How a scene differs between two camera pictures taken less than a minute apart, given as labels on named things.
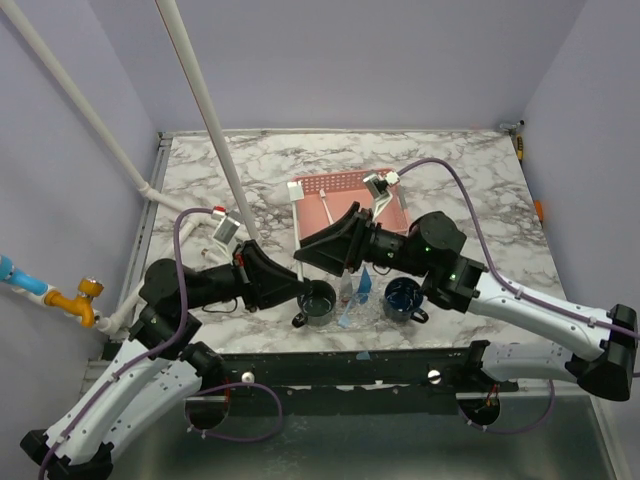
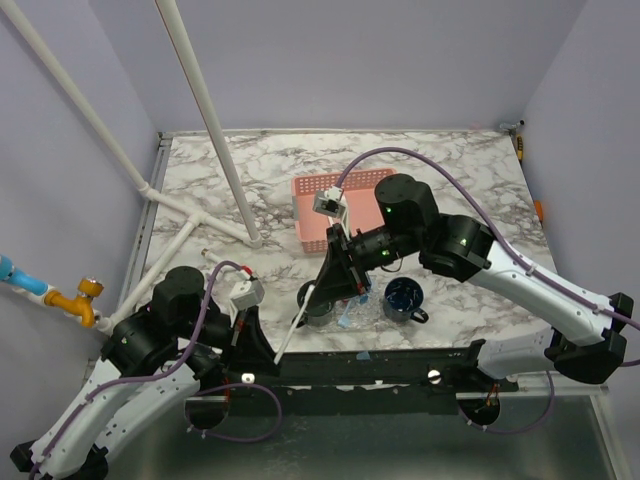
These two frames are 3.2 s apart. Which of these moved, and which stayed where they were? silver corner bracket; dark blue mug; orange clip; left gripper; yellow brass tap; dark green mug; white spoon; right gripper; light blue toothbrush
Moved: right gripper; white spoon; left gripper
Stayed: silver corner bracket; light blue toothbrush; yellow brass tap; dark green mug; orange clip; dark blue mug
